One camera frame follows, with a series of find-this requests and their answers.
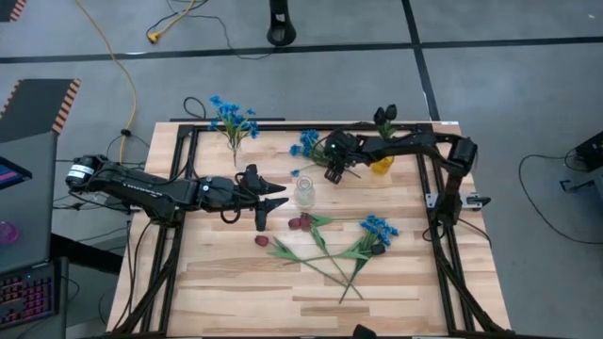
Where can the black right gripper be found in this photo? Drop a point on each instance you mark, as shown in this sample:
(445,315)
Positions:
(353,150)

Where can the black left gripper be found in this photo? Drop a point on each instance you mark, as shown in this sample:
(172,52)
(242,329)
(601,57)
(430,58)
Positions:
(221,190)

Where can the blue artificial flower bunch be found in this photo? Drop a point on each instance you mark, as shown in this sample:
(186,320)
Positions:
(308,139)
(377,228)
(233,115)

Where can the green stem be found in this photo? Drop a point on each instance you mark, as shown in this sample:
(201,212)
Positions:
(379,116)

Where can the black artificial tulip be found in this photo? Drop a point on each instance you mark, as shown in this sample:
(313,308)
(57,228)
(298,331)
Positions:
(391,112)
(378,248)

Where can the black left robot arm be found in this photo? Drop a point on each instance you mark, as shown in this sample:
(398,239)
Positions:
(141,186)

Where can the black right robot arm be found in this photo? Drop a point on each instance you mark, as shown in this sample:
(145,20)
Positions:
(410,141)

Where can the clear ribbed bulbous glass vase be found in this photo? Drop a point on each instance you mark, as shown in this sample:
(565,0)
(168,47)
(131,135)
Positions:
(304,193)

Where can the amber glass vase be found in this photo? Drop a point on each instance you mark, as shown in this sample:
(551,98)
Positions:
(382,166)

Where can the tall slim clear glass vase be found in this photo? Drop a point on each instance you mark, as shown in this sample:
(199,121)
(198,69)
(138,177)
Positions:
(238,160)

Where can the gray desk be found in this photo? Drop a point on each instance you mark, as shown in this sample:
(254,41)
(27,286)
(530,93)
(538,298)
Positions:
(28,212)

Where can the black mat with orange stripes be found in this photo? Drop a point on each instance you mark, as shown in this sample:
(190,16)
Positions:
(33,108)
(9,7)

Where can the dark tablet screen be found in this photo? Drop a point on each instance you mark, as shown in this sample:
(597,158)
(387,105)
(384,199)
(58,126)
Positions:
(11,172)

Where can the black floor device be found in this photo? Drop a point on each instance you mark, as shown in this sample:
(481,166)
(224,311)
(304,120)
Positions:
(591,150)

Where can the backlit keyboard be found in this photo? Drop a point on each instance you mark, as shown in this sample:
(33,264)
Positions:
(26,294)

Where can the pink round item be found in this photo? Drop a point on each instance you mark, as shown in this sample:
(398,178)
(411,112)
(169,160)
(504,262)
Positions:
(7,233)

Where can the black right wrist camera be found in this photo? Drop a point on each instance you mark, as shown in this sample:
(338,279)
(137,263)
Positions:
(335,143)

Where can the black aluminium table frame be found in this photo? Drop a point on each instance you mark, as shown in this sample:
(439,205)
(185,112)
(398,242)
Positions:
(273,127)

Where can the black pedestal stand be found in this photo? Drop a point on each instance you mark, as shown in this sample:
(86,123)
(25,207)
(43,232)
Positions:
(281,28)

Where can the black table-level camera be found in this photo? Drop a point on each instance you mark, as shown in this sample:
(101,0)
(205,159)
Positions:
(363,332)

